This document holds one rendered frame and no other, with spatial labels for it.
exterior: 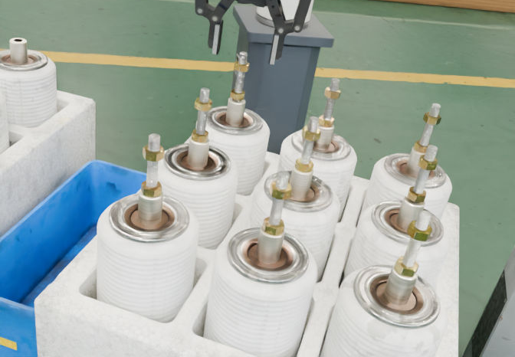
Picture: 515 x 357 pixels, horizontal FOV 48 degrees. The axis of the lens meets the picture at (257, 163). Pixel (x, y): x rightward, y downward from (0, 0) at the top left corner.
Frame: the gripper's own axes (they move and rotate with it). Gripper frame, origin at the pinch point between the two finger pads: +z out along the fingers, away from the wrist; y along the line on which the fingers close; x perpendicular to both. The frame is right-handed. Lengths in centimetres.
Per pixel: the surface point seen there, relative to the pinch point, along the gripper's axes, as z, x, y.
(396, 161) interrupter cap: 9.5, -4.2, 20.7
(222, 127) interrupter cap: 9.7, -3.1, -1.2
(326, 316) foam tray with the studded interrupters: 16.6, -25.1, 13.2
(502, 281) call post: 19.4, -11.3, 35.7
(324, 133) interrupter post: 7.6, -4.0, 11.3
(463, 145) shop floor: 36, 57, 51
